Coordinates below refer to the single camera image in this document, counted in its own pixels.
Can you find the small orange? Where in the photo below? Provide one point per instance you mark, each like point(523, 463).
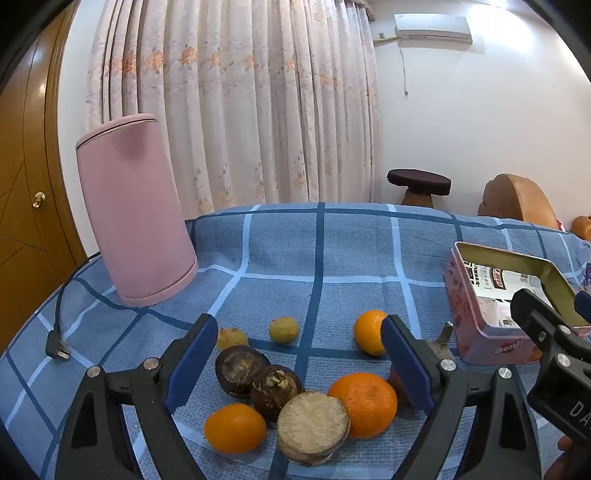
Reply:
point(235, 427)

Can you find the medium orange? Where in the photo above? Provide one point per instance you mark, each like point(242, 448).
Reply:
point(367, 330)

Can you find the dark cushioned wooden stool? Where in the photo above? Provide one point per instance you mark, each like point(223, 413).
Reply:
point(418, 180)

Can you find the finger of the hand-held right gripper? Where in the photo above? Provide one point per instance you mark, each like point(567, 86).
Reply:
point(584, 307)
point(535, 318)

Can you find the large orange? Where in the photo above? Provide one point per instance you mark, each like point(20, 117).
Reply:
point(364, 408)

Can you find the blue plaid cloth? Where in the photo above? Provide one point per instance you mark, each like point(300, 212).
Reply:
point(323, 258)

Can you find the floral pink curtain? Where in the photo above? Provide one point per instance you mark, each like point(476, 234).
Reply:
point(231, 115)

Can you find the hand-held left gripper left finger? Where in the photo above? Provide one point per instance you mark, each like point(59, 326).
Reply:
point(194, 362)

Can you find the pink cylindrical kettle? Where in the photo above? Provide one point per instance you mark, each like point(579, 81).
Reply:
point(138, 207)

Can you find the small yellow-green fruit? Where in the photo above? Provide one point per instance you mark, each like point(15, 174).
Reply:
point(231, 339)
point(283, 330)

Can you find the tan leather sofa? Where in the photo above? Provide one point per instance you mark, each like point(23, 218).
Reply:
point(581, 226)

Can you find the pink floral tin box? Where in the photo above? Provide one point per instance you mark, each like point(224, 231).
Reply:
point(471, 300)

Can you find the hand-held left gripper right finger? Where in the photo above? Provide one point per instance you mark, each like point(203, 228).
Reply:
point(406, 364)

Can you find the brass door knob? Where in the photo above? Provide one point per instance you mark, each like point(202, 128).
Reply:
point(38, 199)

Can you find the white air conditioner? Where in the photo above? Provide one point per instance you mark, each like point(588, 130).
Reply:
point(434, 28)

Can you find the round beige cracker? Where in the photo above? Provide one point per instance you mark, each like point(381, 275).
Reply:
point(314, 422)

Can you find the dark brown mangosteen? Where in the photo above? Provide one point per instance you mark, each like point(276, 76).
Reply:
point(277, 392)
point(240, 371)

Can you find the printed paper lining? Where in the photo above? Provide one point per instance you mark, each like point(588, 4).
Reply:
point(494, 286)

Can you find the wooden door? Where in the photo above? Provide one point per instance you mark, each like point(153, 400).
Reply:
point(23, 184)

